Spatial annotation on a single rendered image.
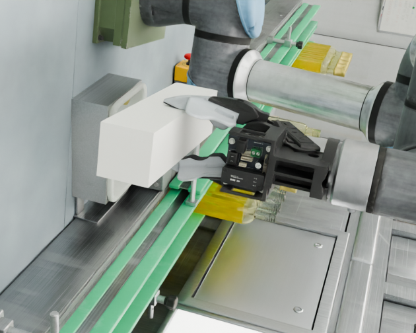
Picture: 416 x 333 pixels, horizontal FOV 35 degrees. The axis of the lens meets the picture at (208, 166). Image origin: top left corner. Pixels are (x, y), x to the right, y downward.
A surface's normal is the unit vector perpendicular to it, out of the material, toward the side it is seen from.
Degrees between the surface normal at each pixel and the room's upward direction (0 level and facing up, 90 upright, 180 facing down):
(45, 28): 0
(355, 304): 90
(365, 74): 90
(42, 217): 0
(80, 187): 90
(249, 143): 90
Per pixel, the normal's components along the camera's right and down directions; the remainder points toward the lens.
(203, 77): -0.48, 0.21
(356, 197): -0.31, 0.65
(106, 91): 0.09, -0.88
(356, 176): -0.22, -0.01
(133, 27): 0.94, 0.24
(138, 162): -0.29, 0.29
